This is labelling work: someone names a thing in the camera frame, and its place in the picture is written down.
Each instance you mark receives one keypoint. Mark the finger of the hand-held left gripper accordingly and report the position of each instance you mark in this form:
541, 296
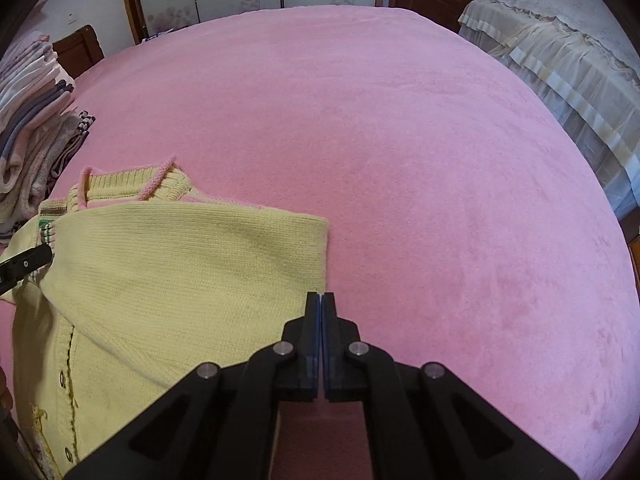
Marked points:
25, 265

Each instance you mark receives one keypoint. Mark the yellow knitted sweater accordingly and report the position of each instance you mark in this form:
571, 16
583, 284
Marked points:
175, 270

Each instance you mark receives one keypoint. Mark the stack of folded clothes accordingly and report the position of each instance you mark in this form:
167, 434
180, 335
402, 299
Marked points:
30, 110

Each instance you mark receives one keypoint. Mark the bed with lace cover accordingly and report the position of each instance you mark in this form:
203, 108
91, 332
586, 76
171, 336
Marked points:
560, 60

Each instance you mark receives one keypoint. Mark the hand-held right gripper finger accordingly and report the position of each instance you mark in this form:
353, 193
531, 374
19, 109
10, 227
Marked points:
326, 330
314, 330

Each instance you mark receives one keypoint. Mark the wooden headboard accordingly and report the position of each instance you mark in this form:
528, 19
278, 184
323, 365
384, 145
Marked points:
80, 52

